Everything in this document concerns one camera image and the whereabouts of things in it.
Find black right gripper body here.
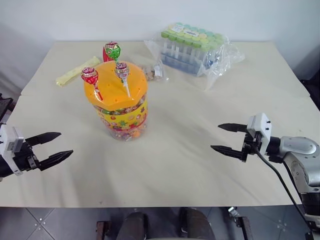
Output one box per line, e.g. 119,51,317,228
240,130,263,164

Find test tube rack in bag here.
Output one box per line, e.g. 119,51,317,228
144,22,246,92

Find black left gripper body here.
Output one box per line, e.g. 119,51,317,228
13,138,41,174

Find pink white wrapped lollipop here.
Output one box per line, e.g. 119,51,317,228
114,62,132,98

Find dark rounded shape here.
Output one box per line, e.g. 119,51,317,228
121,211,149,240
178,206,215,240

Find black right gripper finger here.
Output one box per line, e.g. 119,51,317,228
217,122,249,134
210,144,244,161

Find dark object beside table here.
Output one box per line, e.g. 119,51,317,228
0,93,14,124

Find green and red lollipop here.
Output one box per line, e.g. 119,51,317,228
103,40,122,63

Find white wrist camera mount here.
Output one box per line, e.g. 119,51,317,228
246,112,273,156
0,124,25,177

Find candy jar with orange lid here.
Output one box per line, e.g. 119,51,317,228
83,60,149,143

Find small clear bag of bits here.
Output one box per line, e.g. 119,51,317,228
138,62,170,83

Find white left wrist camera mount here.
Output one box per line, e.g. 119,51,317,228
0,124,25,177

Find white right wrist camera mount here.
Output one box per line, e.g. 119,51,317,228
246,112,273,156

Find green capped tubes in rack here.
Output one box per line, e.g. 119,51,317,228
159,22,224,76

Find red lollipop with red stick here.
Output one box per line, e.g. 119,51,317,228
80,66,104,101

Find red wrapper packet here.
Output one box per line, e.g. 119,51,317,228
101,46,111,63

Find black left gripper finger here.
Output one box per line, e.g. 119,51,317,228
25,131,62,147
37,149,74,172

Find dark metal bracket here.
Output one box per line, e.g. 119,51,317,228
95,219,112,240
225,206,254,240

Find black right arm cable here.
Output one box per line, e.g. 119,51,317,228
254,144,311,225

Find yellow plastic packet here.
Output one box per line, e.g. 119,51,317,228
55,55,101,88

